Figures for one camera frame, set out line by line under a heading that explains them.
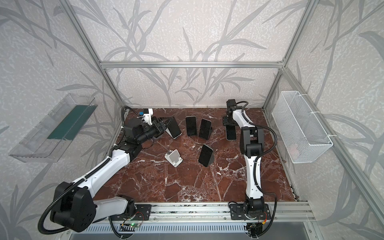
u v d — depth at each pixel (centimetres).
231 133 104
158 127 68
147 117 72
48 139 64
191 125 102
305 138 61
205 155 91
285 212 76
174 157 91
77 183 42
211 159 85
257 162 63
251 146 63
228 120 97
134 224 71
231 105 89
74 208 40
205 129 99
